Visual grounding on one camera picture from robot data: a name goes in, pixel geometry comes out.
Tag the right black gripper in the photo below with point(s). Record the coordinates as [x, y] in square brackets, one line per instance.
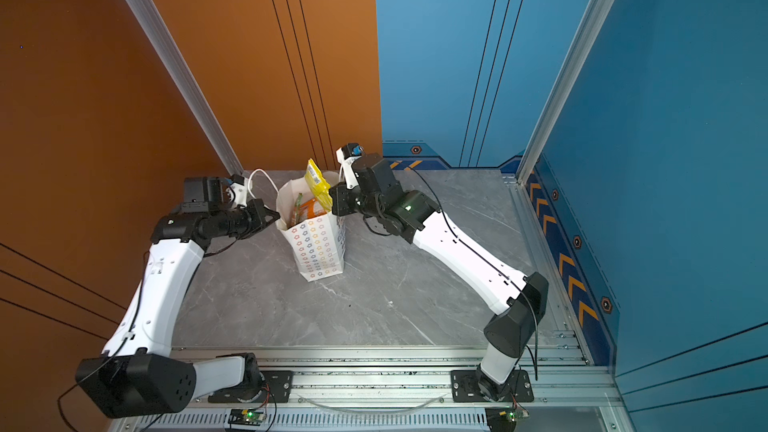
[340, 195]

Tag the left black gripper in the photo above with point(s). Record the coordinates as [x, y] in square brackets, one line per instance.
[257, 209]

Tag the yellow snack bag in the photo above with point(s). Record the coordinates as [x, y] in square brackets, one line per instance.
[318, 185]

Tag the orange snack bag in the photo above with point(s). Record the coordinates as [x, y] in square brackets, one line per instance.
[311, 210]

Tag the white patterned paper bag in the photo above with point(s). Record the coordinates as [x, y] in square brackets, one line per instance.
[317, 245]

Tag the green nut snack bag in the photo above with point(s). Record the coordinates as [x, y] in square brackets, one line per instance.
[295, 216]

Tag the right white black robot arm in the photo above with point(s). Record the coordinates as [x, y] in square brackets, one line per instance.
[517, 301]

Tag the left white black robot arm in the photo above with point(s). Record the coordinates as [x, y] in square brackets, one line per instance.
[135, 374]

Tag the left circuit board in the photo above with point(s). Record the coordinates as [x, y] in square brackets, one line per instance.
[247, 419]

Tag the circuit board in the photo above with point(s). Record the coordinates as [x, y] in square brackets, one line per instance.
[505, 419]
[247, 419]

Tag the right circuit board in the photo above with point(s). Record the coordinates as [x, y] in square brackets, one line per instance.
[505, 419]

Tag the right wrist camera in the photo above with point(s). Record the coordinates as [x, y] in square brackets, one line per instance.
[346, 156]

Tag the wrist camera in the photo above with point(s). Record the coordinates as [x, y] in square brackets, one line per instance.
[211, 194]
[346, 156]

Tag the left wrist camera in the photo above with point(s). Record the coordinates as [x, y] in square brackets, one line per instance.
[211, 194]

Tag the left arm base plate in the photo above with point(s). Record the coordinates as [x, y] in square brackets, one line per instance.
[273, 386]

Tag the aluminium rail frame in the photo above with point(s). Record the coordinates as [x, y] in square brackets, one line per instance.
[409, 388]

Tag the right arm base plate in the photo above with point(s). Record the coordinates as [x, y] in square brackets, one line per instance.
[472, 386]

